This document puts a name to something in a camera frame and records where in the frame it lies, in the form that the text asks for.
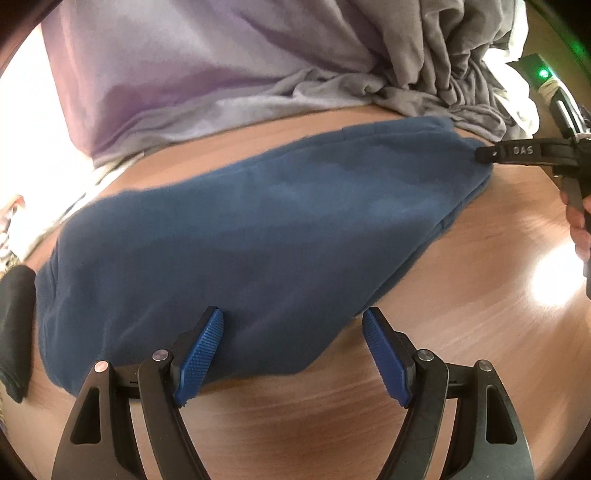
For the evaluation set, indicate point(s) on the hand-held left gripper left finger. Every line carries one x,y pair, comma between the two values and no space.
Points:
201,355

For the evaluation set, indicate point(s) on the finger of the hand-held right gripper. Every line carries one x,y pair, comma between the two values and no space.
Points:
517,153

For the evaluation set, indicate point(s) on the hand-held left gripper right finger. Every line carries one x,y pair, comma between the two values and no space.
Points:
385,355

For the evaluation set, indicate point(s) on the dark blue pants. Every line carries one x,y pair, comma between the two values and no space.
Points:
254,221

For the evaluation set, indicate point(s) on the person's right hand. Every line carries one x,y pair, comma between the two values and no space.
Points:
581,230

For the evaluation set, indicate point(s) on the white sheer curtain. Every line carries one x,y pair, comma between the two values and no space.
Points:
524,122

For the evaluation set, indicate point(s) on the black cloth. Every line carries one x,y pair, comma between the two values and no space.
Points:
16,332

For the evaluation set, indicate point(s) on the pink curtain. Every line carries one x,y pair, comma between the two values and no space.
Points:
41,207

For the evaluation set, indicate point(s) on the grey curtain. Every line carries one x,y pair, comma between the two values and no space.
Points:
207,60

